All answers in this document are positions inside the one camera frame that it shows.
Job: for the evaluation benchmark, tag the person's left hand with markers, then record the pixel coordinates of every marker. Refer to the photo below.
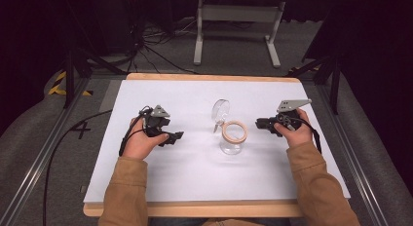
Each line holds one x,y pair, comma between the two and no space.
141,144

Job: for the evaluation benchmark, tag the wooden table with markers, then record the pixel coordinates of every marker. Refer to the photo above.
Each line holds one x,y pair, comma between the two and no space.
195,210

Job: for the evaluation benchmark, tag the white table cover sheet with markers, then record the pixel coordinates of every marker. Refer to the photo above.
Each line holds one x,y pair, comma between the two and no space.
195,174

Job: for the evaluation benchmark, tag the aluminium floor rail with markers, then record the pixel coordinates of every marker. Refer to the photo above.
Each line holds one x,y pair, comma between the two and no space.
354,161
39,164

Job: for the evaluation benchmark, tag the clear glass jar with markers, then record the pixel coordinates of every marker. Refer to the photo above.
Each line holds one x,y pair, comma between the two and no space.
232,135

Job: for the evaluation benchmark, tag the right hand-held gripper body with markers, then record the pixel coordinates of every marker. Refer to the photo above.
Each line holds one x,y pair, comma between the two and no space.
287,114

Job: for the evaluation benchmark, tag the person's right hand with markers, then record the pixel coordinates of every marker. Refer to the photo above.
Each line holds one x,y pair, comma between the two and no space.
297,136

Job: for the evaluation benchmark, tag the black tripod stand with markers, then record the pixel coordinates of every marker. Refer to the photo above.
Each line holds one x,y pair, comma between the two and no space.
334,80
69,76

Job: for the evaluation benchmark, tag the white metal stand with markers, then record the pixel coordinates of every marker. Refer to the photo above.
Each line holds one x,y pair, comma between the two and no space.
238,13

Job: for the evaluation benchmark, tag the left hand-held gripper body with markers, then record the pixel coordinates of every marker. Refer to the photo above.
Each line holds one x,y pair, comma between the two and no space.
155,120

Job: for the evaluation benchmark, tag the yellow black floor tape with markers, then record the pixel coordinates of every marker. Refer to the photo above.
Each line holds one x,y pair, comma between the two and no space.
56,89

